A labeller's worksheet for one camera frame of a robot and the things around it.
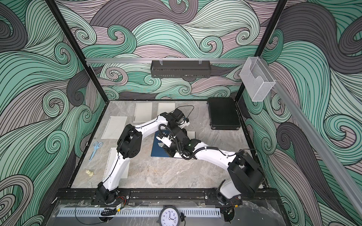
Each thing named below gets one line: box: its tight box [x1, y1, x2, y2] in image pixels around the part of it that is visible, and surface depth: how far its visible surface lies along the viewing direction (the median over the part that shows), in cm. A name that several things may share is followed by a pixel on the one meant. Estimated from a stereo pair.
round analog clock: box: [156, 204, 181, 226], surface depth 67 cm
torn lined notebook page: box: [100, 115, 128, 140], surface depth 106 cm
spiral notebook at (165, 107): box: [157, 102, 176, 118], surface depth 117 cm
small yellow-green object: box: [85, 169, 94, 177], surface depth 81 cm
